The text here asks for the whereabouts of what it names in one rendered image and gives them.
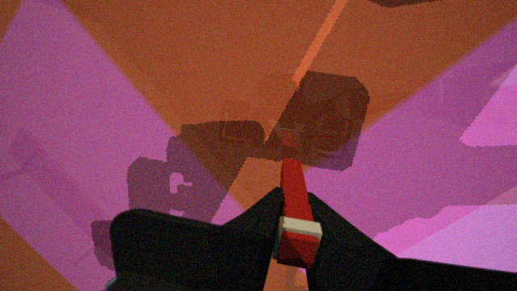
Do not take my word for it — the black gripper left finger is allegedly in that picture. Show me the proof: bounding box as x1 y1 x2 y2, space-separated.
109 187 284 291

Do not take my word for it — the grey sloped panel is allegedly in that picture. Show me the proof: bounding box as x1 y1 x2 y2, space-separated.
105 276 116 288

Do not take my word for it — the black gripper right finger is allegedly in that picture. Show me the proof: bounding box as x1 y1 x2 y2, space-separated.
305 192 517 291

